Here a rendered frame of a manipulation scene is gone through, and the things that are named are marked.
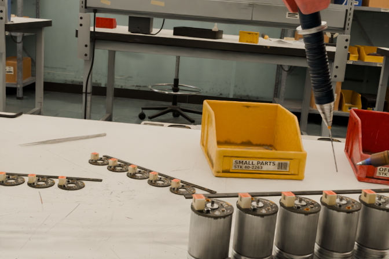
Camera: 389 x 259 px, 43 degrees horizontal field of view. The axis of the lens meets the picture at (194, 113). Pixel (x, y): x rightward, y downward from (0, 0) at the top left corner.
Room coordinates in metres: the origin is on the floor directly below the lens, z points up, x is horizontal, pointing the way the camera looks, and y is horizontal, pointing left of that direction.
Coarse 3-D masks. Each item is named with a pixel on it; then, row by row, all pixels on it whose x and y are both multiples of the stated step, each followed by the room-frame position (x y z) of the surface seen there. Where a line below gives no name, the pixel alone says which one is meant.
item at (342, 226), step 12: (324, 216) 0.29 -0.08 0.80; (336, 216) 0.28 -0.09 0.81; (348, 216) 0.28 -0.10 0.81; (324, 228) 0.28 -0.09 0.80; (336, 228) 0.28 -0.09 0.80; (348, 228) 0.28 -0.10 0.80; (324, 240) 0.28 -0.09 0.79; (336, 240) 0.28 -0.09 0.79; (348, 240) 0.28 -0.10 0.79; (324, 252) 0.28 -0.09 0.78; (336, 252) 0.28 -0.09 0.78; (348, 252) 0.28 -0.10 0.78
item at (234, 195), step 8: (256, 192) 0.30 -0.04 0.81; (264, 192) 0.30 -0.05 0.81; (272, 192) 0.30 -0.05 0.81; (280, 192) 0.30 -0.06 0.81; (296, 192) 0.30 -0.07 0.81; (304, 192) 0.30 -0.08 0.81; (312, 192) 0.31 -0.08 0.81; (320, 192) 0.31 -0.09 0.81; (336, 192) 0.31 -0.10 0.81; (344, 192) 0.31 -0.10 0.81; (352, 192) 0.31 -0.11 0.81; (360, 192) 0.31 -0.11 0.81; (376, 192) 0.32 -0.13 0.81; (384, 192) 0.32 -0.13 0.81
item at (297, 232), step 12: (300, 204) 0.28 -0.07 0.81; (288, 216) 0.27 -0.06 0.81; (300, 216) 0.27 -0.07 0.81; (312, 216) 0.27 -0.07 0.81; (288, 228) 0.27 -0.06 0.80; (300, 228) 0.27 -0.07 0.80; (312, 228) 0.27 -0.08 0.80; (276, 240) 0.28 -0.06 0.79; (288, 240) 0.27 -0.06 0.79; (300, 240) 0.27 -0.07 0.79; (312, 240) 0.27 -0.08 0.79; (276, 252) 0.28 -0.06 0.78; (288, 252) 0.27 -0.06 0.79; (300, 252) 0.27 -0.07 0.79; (312, 252) 0.28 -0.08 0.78
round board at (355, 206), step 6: (336, 198) 0.30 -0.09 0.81; (348, 198) 0.30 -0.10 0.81; (324, 204) 0.29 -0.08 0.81; (336, 204) 0.28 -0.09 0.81; (348, 204) 0.29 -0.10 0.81; (354, 204) 0.29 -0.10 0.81; (360, 204) 0.29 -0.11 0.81; (342, 210) 0.28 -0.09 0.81; (348, 210) 0.28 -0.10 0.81; (354, 210) 0.28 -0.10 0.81
